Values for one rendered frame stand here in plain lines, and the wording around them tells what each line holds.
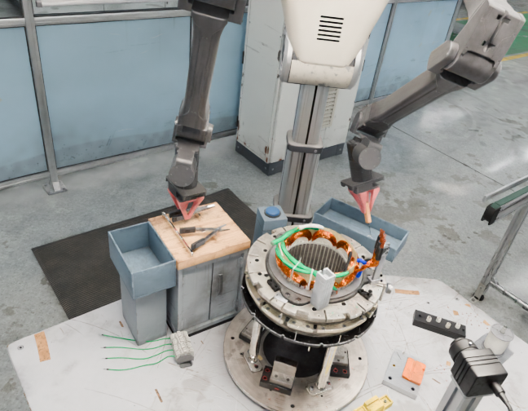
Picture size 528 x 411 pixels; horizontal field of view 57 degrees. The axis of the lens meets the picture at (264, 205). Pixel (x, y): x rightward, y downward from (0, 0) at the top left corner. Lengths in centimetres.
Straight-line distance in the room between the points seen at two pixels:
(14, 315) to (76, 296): 28
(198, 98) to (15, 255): 207
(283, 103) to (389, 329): 213
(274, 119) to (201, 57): 247
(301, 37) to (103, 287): 175
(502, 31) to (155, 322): 101
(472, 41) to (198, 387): 96
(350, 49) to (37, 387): 113
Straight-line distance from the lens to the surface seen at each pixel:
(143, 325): 131
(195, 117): 105
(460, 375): 65
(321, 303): 103
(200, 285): 126
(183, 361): 131
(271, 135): 342
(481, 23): 95
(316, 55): 133
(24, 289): 271
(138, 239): 130
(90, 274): 270
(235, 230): 126
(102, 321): 143
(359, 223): 144
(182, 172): 108
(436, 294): 168
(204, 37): 89
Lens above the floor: 184
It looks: 34 degrees down
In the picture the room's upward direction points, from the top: 8 degrees clockwise
